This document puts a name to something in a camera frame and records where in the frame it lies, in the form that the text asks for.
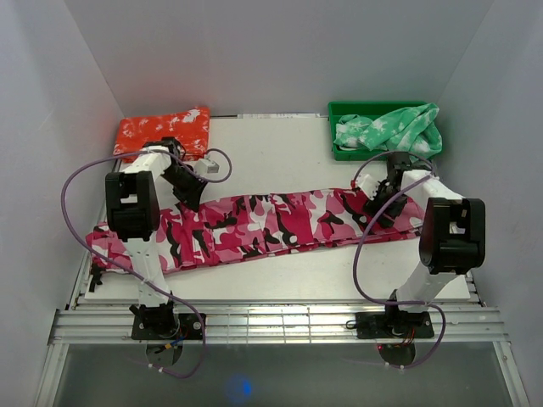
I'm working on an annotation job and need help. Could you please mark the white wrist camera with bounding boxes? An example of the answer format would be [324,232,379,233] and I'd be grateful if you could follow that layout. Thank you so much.
[193,158,220,176]
[351,174,380,200]

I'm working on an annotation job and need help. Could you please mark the green tie-dye trousers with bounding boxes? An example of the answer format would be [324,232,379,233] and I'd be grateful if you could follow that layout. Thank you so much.
[333,101,444,171]

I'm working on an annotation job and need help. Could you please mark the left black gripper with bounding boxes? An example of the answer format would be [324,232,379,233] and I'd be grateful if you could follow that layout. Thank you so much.
[160,166,208,214]

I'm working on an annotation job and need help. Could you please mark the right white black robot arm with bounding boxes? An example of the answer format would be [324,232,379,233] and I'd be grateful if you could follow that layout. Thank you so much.
[354,152,485,341]

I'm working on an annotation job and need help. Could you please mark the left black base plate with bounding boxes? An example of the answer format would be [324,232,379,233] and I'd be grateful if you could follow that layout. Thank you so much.
[130,313,206,342]

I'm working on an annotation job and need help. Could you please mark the aluminium frame rail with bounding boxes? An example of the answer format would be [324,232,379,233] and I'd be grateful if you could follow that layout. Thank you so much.
[48,304,509,345]

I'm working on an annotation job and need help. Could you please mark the folded orange white trousers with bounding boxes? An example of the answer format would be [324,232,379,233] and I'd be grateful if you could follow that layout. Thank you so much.
[113,107,210,161]

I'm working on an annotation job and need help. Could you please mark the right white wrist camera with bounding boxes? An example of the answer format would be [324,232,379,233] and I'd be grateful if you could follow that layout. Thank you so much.
[351,174,380,200]

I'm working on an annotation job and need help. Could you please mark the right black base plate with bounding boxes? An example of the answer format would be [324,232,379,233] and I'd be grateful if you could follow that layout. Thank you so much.
[354,311,434,339]

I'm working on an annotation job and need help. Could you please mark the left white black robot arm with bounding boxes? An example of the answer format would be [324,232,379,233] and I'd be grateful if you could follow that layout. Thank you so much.
[105,137,207,339]

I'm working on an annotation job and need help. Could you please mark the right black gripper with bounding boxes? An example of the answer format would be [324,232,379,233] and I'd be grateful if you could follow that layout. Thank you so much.
[361,181,409,230]

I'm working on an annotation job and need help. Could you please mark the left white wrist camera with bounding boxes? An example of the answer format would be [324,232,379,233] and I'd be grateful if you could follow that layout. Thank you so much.
[193,158,220,176]

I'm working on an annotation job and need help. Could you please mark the pink camouflage trousers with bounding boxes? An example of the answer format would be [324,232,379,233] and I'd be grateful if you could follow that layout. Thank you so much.
[84,188,428,293]

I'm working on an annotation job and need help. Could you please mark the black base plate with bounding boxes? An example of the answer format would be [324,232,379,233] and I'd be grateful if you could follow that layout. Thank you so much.
[354,311,434,339]
[130,313,206,342]

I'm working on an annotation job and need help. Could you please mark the green plastic bin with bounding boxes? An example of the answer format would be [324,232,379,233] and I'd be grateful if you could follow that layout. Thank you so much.
[327,100,442,162]

